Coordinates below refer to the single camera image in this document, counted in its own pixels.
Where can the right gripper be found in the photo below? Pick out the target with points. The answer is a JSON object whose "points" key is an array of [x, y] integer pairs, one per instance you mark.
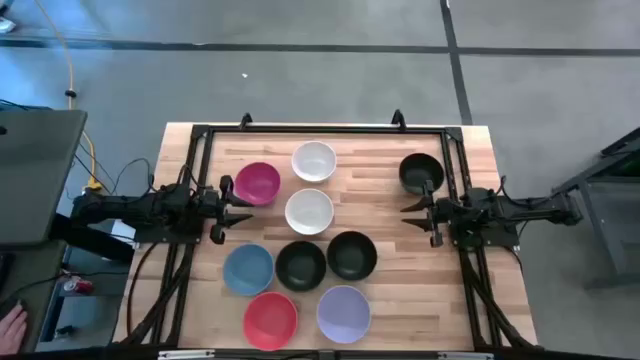
{"points": [[447, 214]]}

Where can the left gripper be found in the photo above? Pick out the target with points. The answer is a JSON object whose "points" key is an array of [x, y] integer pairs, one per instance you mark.
{"points": [[210, 207]]}

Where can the magenta bowl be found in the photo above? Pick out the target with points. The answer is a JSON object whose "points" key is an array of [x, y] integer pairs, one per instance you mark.
{"points": [[260, 181]]}

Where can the black bowl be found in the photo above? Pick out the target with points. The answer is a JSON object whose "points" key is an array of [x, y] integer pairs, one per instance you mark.
{"points": [[352, 255], [300, 266], [420, 170]]}

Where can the blue bowl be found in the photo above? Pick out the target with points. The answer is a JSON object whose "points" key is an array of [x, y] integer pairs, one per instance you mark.
{"points": [[248, 270]]}

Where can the white bowl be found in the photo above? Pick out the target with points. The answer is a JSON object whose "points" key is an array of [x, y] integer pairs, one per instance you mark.
{"points": [[314, 161], [309, 211]]}

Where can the red bowl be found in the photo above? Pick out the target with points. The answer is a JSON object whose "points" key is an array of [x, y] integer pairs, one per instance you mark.
{"points": [[270, 321]]}

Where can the lavender bowl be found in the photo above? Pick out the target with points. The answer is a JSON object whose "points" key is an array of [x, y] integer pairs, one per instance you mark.
{"points": [[343, 314]]}

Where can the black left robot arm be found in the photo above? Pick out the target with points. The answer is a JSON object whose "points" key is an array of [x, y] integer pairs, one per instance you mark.
{"points": [[130, 207]]}

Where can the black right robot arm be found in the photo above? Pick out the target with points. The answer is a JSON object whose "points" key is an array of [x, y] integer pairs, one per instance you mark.
{"points": [[525, 210]]}

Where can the white box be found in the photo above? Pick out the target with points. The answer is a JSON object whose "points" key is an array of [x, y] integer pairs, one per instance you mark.
{"points": [[122, 232]]}

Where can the black floor tape strip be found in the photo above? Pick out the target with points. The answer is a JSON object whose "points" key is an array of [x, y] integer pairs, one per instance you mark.
{"points": [[457, 80], [250, 48]]}

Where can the red can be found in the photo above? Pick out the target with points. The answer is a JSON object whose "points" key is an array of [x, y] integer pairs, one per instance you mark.
{"points": [[78, 286]]}

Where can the grey metal cart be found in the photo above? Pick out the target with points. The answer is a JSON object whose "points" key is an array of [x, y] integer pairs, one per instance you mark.
{"points": [[600, 210]]}

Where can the grey computer monitor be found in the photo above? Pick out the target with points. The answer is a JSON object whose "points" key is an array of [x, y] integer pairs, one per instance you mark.
{"points": [[35, 175]]}

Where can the dark desk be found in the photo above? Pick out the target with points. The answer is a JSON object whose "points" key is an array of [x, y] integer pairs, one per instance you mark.
{"points": [[35, 270]]}

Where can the black computer mouse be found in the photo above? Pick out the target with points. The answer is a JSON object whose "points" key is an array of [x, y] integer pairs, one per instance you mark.
{"points": [[19, 303]]}

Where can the person's hand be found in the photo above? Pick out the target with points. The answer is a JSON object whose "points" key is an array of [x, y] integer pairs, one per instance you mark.
{"points": [[12, 330]]}

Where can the white rounded object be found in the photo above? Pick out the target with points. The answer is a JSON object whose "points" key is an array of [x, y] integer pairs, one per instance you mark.
{"points": [[6, 25]]}

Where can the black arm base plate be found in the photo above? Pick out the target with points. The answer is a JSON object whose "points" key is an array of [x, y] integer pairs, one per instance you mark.
{"points": [[492, 240], [165, 236]]}

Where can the black frame clamp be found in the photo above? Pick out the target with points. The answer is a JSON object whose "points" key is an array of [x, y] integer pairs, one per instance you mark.
{"points": [[398, 120], [245, 121]]}

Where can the black aluminium table frame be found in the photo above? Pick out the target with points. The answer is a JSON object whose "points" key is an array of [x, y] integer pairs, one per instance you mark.
{"points": [[325, 130]]}

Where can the silver metal bracket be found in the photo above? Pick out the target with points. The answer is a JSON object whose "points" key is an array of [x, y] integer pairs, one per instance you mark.
{"points": [[185, 355], [465, 356]]}

